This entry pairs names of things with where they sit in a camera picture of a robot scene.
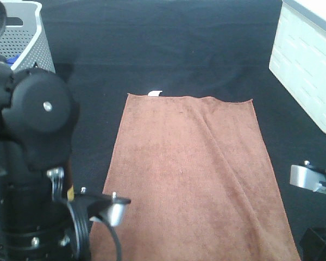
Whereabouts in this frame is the black table cloth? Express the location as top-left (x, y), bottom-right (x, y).
top-left (39, 1), bottom-right (326, 260)

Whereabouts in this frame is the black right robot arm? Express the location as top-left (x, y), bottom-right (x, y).
top-left (299, 227), bottom-right (326, 261)

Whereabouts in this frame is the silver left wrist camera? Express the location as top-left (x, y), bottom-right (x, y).
top-left (74, 187), bottom-right (131, 227)

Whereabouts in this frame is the white towel label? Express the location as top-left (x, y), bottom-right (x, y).
top-left (147, 90), bottom-right (162, 97)

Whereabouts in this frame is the blue cloth in basket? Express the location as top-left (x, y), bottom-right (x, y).
top-left (6, 54), bottom-right (20, 66)

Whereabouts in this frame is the white plastic storage bin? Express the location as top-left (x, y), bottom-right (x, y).
top-left (269, 1), bottom-right (326, 134)

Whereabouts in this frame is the brown towel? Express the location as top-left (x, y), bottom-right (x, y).
top-left (104, 94), bottom-right (300, 260)

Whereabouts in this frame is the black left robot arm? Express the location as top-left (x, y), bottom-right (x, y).
top-left (0, 56), bottom-right (91, 260)

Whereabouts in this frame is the grey perforated laundry basket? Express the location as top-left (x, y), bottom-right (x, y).
top-left (0, 1), bottom-right (55, 72)

